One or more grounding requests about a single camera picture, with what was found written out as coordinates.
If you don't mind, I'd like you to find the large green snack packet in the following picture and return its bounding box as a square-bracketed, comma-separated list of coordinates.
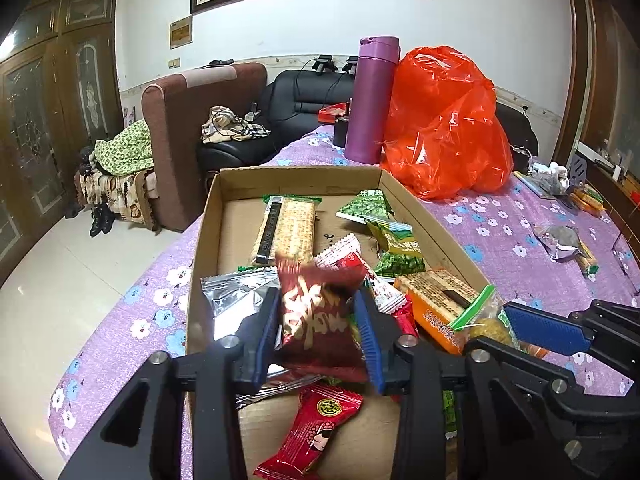
[442, 389, 460, 438]

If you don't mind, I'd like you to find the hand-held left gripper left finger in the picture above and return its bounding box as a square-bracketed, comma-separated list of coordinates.
[60, 287, 283, 480]

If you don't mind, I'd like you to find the orange green striped biscuit packet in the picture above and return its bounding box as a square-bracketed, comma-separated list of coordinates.
[575, 185, 606, 206]

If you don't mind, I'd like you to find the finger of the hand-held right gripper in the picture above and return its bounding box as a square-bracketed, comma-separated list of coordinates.
[490, 340, 640, 480]
[502, 299, 640, 397]

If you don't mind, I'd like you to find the purple thermos bottle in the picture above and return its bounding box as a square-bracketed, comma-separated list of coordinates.
[343, 36, 401, 165]

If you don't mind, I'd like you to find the wooden door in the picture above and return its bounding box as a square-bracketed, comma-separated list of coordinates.
[552, 0, 640, 171]

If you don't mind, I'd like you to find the wooden wardrobe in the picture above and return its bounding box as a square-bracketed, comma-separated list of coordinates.
[0, 0, 123, 286]

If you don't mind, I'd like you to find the beige cracker packet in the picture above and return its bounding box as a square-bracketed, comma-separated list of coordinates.
[255, 195, 321, 266]

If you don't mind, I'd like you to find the brown armchair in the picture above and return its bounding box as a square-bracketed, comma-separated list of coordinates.
[141, 62, 268, 233]

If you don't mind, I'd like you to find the orange cracker packet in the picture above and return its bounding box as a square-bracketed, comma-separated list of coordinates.
[392, 269, 493, 356]

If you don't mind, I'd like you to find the black leather sofa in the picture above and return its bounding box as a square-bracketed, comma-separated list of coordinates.
[197, 69, 540, 171]

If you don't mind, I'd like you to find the cardboard box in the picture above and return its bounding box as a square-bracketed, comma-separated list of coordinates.
[185, 165, 493, 480]

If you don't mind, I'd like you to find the green pea snack packet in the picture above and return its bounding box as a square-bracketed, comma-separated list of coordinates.
[336, 189, 396, 226]
[365, 217, 428, 278]

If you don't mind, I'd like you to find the flat silver snack packet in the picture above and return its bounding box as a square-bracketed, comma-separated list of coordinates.
[200, 266, 281, 341]

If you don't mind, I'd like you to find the red plastic bag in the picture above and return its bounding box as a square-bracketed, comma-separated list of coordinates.
[380, 45, 515, 202]

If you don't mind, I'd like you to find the dark red snack packet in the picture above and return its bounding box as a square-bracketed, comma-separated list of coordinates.
[275, 255, 371, 383]

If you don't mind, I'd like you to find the green patterned blanket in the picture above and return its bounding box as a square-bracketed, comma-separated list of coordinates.
[92, 119, 156, 177]

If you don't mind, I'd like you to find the booklet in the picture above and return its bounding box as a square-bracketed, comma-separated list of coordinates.
[512, 170, 551, 196]

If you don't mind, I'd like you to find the small orange green packet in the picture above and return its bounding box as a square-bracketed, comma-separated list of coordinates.
[575, 250, 599, 277]

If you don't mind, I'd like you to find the wall plaque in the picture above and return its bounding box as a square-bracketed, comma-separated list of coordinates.
[170, 15, 193, 50]

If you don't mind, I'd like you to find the red tray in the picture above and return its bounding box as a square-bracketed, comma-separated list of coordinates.
[318, 102, 353, 125]

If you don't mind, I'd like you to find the plain red snack packet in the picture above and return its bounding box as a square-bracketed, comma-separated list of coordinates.
[392, 302, 421, 341]

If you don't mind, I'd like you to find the purple floral tablecloth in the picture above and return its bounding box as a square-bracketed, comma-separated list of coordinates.
[47, 125, 640, 480]

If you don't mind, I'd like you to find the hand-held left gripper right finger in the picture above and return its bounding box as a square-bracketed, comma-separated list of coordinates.
[352, 290, 566, 480]

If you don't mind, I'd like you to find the yellow green zip snack packet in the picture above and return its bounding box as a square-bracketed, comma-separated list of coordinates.
[447, 285, 523, 353]

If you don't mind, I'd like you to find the plaid cloth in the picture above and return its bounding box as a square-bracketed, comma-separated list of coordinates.
[201, 106, 272, 143]

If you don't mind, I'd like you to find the silver foil packet edge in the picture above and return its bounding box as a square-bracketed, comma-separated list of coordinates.
[235, 372, 326, 408]

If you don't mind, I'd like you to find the crumpled silver snack packet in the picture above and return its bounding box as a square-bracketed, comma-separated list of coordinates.
[532, 224, 583, 261]

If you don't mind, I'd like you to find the clear bag of white items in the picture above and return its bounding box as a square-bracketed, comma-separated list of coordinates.
[532, 160, 571, 196]

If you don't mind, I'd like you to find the red figure print snack packet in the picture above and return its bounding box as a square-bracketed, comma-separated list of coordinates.
[252, 385, 363, 478]

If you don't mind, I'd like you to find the red white candy packet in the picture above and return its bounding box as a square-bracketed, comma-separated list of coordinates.
[315, 234, 408, 316]

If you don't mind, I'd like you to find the brown patterned cloth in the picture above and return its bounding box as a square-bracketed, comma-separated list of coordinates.
[75, 167, 161, 231]

